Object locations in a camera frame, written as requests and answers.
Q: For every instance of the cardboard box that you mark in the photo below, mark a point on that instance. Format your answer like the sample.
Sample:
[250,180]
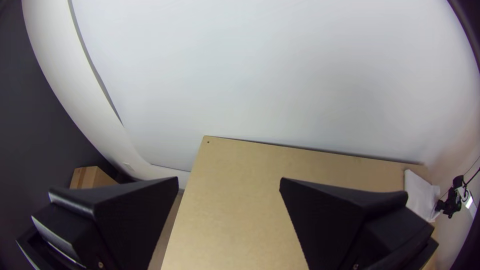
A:
[90,177]

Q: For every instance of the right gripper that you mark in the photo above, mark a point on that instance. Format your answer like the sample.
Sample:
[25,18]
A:
[450,205]

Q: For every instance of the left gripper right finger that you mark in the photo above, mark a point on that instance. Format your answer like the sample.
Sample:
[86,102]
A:
[337,225]

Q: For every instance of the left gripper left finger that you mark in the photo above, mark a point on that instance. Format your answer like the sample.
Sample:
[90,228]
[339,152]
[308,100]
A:
[123,221]

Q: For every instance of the grey t-shirt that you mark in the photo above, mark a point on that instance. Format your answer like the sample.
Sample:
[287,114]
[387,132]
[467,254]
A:
[420,191]

